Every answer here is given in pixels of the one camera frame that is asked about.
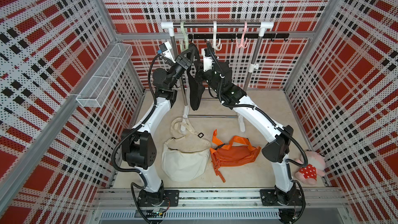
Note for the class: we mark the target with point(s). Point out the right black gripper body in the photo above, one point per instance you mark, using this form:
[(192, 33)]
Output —
[(209, 76)]

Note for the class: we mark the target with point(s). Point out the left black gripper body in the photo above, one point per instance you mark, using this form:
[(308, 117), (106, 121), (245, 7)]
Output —
[(175, 71)]

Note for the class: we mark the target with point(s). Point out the black sling bag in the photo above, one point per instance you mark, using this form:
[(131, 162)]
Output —
[(195, 83)]

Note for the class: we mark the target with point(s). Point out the orange sling bag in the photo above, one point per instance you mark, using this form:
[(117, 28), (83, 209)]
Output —
[(237, 152)]

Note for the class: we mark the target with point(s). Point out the cream sling bag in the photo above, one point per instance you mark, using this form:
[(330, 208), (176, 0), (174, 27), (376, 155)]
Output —
[(186, 154)]

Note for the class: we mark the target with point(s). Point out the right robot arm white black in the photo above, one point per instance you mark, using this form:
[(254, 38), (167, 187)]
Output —
[(281, 148)]

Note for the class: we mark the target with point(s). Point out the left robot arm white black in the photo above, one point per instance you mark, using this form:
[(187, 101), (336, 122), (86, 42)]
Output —
[(136, 152)]

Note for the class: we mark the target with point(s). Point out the green plastic hook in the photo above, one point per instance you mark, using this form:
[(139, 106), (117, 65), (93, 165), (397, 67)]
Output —
[(184, 45)]

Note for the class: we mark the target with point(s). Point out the white plastic hook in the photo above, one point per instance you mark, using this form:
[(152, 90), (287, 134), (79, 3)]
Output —
[(216, 43)]

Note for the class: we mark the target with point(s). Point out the pink plastic hook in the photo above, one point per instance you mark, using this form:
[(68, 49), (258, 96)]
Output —
[(243, 42)]

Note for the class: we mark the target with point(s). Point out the pink plush toy red dress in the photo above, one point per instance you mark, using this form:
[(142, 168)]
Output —
[(316, 166)]

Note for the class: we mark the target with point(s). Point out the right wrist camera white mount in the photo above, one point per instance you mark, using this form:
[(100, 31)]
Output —
[(207, 60)]

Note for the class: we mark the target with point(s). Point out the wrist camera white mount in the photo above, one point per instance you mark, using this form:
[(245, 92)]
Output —
[(207, 60), (165, 51)]

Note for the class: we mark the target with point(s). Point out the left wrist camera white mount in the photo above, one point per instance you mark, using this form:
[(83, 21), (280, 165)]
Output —
[(165, 51)]

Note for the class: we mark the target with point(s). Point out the black wall hook rail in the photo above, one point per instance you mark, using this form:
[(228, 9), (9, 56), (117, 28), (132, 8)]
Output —
[(271, 36)]

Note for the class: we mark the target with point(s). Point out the white wire mesh basket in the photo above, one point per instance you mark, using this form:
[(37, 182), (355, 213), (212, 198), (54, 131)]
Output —
[(106, 73)]

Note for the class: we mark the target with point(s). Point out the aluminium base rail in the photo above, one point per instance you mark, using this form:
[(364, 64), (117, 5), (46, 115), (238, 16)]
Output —
[(223, 206)]

